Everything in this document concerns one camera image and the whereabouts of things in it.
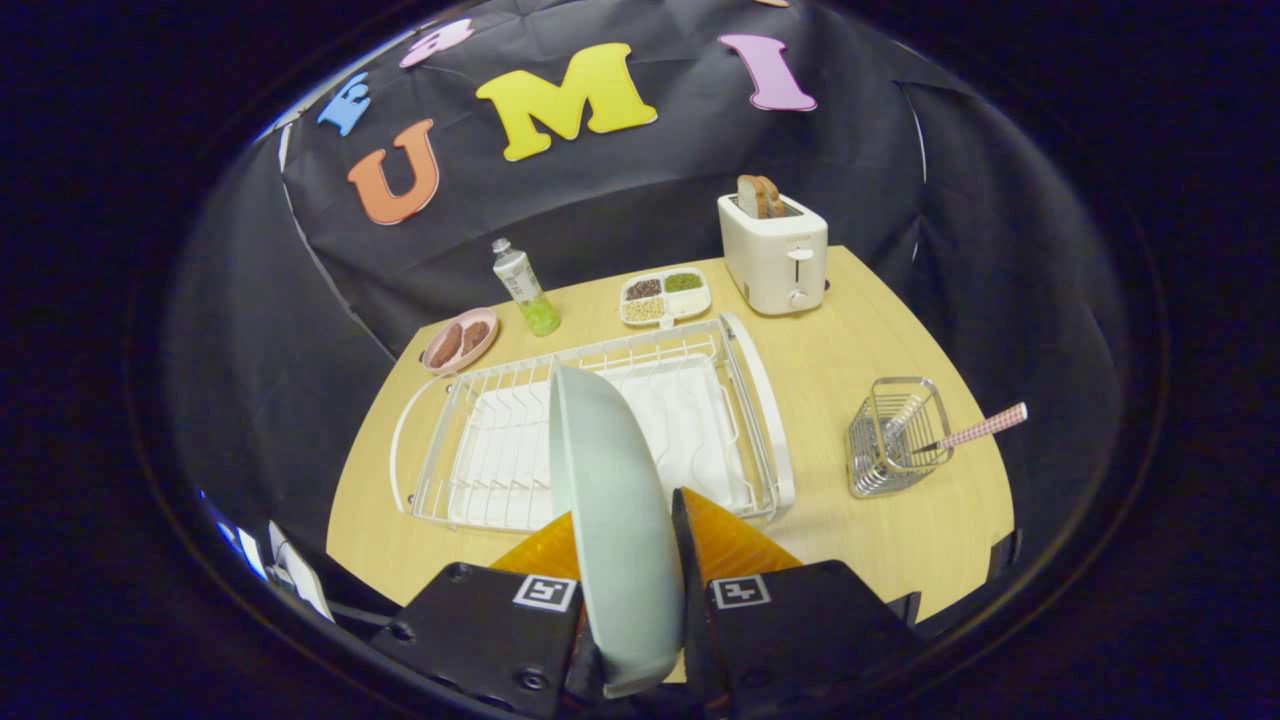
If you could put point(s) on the brown food patty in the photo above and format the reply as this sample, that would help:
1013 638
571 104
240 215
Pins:
445 345
475 337

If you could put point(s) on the pale green plate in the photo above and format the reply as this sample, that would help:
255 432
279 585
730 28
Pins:
620 520

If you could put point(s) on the clear bottle with green liquid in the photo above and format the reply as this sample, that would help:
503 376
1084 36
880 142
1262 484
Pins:
520 280

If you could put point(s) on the black backdrop cloth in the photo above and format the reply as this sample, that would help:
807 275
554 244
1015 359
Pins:
1000 250

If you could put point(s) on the white toaster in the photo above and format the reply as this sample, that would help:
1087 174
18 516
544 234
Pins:
775 260

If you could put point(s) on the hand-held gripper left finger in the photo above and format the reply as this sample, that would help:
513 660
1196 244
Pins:
480 630

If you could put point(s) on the brown bread slice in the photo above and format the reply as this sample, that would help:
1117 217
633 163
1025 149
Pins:
748 195
776 198

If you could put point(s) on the white divided tray of beans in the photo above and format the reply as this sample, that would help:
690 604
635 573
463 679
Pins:
690 303

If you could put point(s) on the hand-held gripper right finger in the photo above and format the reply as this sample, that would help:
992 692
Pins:
688 570

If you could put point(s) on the white drain tray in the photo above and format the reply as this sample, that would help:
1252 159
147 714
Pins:
690 420

